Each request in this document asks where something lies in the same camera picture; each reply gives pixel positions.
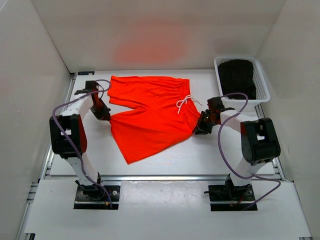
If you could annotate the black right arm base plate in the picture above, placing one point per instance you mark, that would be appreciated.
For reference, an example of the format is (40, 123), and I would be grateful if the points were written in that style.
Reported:
(225, 199)

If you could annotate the black folded shorts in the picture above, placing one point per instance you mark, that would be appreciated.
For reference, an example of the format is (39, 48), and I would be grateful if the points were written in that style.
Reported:
(236, 76)

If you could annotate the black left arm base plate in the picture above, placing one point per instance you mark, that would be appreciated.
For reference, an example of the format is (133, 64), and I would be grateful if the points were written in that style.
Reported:
(94, 198)

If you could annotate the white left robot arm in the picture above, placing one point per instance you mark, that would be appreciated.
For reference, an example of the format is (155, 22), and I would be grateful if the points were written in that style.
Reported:
(68, 137)

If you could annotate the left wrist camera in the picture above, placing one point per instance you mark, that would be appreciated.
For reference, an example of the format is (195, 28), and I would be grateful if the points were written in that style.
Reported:
(91, 87)

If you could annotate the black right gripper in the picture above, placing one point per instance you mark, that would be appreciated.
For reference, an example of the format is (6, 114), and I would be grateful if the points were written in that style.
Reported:
(200, 128)

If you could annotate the orange shorts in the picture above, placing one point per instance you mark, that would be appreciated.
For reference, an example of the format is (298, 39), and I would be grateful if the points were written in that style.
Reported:
(162, 113)

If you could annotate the white plastic basket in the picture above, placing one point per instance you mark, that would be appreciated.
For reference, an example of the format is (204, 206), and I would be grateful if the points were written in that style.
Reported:
(262, 92)

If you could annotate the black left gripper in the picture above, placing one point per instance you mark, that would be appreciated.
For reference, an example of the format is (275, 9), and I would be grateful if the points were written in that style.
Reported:
(105, 113)

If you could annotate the blue label sticker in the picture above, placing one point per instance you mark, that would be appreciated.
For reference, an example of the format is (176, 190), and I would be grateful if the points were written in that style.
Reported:
(85, 73)

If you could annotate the aluminium table edge rail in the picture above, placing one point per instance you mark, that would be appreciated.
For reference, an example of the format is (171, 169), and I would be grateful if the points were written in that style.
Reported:
(156, 177)

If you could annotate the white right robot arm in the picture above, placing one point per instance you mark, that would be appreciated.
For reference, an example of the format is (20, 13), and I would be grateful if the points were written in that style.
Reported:
(259, 141)

